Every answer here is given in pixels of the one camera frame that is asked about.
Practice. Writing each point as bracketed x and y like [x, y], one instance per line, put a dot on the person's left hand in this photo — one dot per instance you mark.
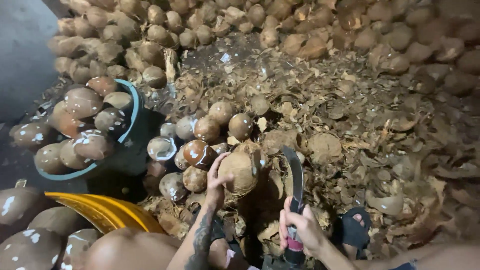
[214, 187]

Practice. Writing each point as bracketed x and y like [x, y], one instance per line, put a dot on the person's right hand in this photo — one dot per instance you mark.
[305, 228]

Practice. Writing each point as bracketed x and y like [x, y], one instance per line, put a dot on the person's right fingers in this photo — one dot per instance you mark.
[285, 221]

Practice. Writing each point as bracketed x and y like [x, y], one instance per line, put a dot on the fibrous brown coconut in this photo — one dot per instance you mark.
[240, 173]

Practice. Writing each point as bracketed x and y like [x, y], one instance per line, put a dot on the round fibrous shell piece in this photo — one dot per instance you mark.
[324, 149]

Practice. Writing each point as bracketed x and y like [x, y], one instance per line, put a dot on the curved brown shell piece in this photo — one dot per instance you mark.
[384, 204]

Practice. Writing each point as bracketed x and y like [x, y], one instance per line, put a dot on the heap of peeled brown coconuts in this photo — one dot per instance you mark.
[198, 150]
[33, 232]
[80, 123]

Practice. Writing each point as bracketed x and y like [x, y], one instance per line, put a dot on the heap of coconut shell scraps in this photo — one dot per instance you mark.
[375, 131]

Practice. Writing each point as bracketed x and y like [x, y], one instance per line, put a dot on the person's blue shorts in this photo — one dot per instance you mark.
[405, 265]

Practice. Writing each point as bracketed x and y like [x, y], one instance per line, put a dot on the person's left leg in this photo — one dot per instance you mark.
[131, 251]

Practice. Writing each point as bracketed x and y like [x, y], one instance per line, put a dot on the teal plastic bucket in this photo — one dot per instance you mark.
[132, 150]

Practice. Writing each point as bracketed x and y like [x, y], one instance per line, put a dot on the small white scrap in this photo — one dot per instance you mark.
[225, 57]

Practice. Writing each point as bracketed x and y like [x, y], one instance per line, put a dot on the yellow plastic basin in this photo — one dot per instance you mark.
[108, 213]

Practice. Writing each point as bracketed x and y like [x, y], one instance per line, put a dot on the heap of husked fibrous coconuts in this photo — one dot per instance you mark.
[262, 26]

